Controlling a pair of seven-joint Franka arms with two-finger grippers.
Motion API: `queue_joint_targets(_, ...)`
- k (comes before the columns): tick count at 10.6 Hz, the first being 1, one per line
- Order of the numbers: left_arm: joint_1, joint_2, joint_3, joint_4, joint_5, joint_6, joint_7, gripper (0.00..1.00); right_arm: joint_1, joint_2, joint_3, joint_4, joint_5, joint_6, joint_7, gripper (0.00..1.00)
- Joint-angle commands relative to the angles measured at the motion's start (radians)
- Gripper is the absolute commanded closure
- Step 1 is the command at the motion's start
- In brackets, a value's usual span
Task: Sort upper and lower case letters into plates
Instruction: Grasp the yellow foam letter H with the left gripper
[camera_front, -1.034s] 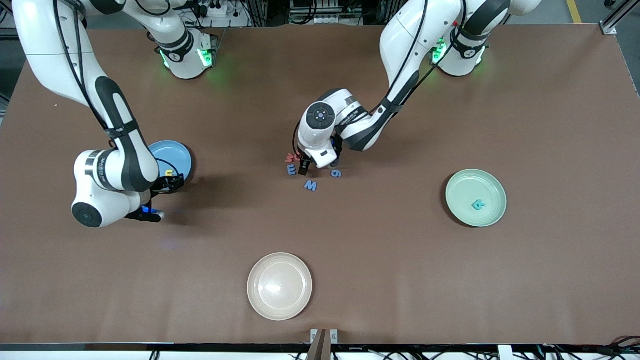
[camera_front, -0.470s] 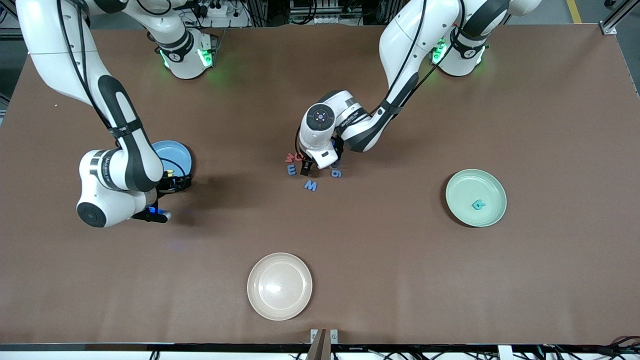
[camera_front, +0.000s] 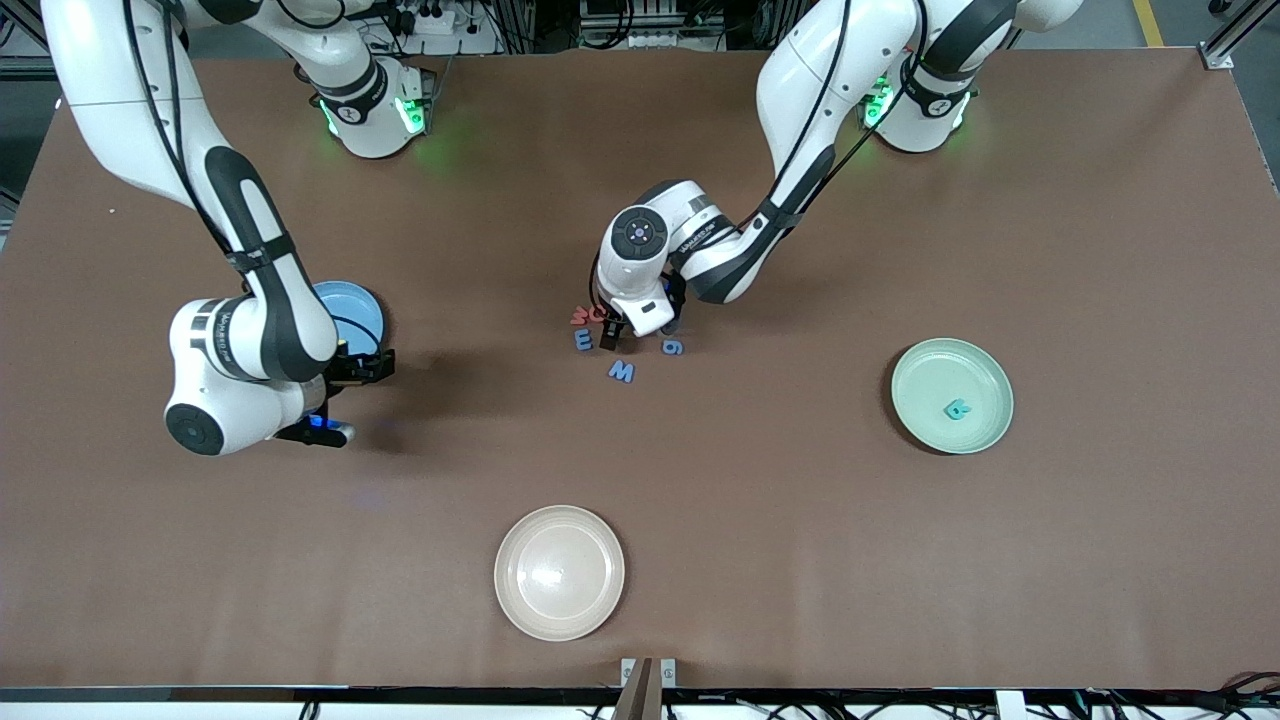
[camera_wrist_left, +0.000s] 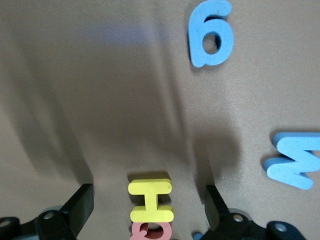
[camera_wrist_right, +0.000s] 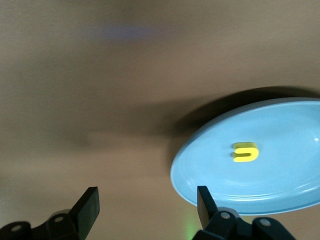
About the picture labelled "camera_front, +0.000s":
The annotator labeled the aluminium frame profile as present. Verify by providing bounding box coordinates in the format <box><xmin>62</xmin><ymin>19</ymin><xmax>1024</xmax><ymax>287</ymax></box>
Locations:
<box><xmin>0</xmin><ymin>0</ymin><xmax>61</xmax><ymax>83</ymax></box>
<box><xmin>1200</xmin><ymin>0</ymin><xmax>1280</xmax><ymax>71</ymax></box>

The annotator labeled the blue plate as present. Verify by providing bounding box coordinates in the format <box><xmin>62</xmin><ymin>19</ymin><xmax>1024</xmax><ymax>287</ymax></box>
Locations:
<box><xmin>312</xmin><ymin>280</ymin><xmax>387</xmax><ymax>361</ymax></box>

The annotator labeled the cable bundle under table edge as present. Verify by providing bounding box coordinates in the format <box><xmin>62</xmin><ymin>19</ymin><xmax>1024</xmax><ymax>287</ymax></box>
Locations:
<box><xmin>1080</xmin><ymin>672</ymin><xmax>1280</xmax><ymax>720</ymax></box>

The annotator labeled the white power strip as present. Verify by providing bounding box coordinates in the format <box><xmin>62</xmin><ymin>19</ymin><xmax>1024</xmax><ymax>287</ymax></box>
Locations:
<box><xmin>395</xmin><ymin>0</ymin><xmax>463</xmax><ymax>37</ymax></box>

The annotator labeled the black table edge rail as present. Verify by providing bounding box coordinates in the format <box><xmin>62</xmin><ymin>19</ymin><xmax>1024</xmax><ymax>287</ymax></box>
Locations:
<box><xmin>0</xmin><ymin>686</ymin><xmax>1280</xmax><ymax>707</ymax></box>

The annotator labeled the beige plate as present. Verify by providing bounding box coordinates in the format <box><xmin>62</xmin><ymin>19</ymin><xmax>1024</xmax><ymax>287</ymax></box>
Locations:
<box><xmin>494</xmin><ymin>505</ymin><xmax>626</xmax><ymax>642</ymax></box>

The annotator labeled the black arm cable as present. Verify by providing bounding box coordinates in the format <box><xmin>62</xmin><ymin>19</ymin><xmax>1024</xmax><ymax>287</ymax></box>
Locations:
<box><xmin>120</xmin><ymin>0</ymin><xmax>391</xmax><ymax>361</ymax></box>
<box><xmin>735</xmin><ymin>0</ymin><xmax>931</xmax><ymax>236</ymax></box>

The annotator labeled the equipment rack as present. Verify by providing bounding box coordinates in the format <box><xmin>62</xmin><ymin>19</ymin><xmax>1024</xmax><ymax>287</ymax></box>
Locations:
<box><xmin>578</xmin><ymin>0</ymin><xmax>731</xmax><ymax>51</ymax></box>

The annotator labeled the metal table edge bracket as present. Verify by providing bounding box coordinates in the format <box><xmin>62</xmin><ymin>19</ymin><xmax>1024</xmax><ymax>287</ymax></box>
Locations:
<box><xmin>612</xmin><ymin>657</ymin><xmax>678</xmax><ymax>720</ymax></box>

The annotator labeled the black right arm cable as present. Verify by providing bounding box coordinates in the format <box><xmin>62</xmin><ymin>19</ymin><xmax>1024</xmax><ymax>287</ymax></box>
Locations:
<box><xmin>120</xmin><ymin>0</ymin><xmax>391</xmax><ymax>361</ymax></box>

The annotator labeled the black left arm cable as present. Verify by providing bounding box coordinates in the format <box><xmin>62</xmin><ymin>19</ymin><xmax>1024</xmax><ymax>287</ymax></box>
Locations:
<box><xmin>735</xmin><ymin>0</ymin><xmax>931</xmax><ymax>236</ymax></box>

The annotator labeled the pale green plate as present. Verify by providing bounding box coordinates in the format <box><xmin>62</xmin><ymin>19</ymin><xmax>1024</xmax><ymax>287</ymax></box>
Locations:
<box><xmin>891</xmin><ymin>338</ymin><xmax>1015</xmax><ymax>456</ymax></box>

